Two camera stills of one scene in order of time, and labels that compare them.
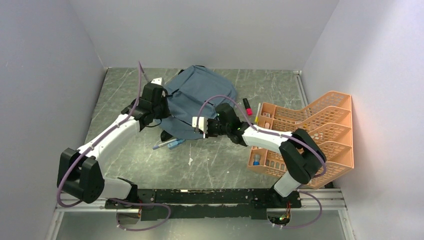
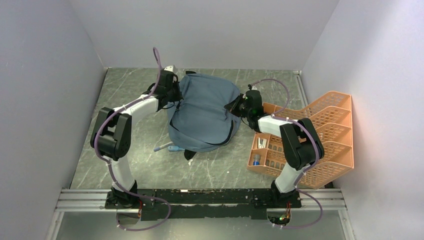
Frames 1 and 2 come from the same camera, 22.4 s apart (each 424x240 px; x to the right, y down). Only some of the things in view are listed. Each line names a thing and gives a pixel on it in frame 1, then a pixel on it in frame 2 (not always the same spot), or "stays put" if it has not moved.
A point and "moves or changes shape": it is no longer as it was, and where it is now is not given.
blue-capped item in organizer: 256,159 stays put
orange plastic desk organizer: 327,121 stays put
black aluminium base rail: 208,204 stays put
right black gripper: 209,133 to 231,106
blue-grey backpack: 195,91 moves or changes shape
